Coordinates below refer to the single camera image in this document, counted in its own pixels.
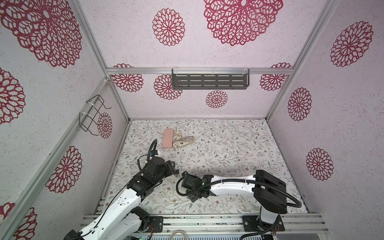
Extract grey slotted wall shelf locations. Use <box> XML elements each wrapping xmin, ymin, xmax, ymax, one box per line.
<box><xmin>171</xmin><ymin>69</ymin><xmax>250</xmax><ymax>90</ymax></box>

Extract pink rectangular case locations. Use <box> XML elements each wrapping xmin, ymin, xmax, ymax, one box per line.
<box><xmin>162</xmin><ymin>129</ymin><xmax>174</xmax><ymax>149</ymax></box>

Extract black wire wall rack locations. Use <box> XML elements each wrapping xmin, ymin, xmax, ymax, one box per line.
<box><xmin>78</xmin><ymin>95</ymin><xmax>113</xmax><ymax>139</ymax></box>

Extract grey looped cable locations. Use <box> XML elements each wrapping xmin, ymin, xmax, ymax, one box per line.
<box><xmin>168</xmin><ymin>229</ymin><xmax>189</xmax><ymax>240</ymax></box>

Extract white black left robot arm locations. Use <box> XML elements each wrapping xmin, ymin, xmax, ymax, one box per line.
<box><xmin>64</xmin><ymin>156</ymin><xmax>179</xmax><ymax>240</ymax></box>

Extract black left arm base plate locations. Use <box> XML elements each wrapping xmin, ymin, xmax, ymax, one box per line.
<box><xmin>142</xmin><ymin>216</ymin><xmax>164</xmax><ymax>233</ymax></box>

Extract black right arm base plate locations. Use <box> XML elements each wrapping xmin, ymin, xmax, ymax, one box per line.
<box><xmin>242</xmin><ymin>215</ymin><xmax>286</xmax><ymax>232</ymax></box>

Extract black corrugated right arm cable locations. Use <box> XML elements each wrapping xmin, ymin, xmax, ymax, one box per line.
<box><xmin>175</xmin><ymin>176</ymin><xmax>303</xmax><ymax>240</ymax></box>

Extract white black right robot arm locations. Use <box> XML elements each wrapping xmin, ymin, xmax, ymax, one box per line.
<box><xmin>176</xmin><ymin>170</ymin><xmax>288</xmax><ymax>224</ymax></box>

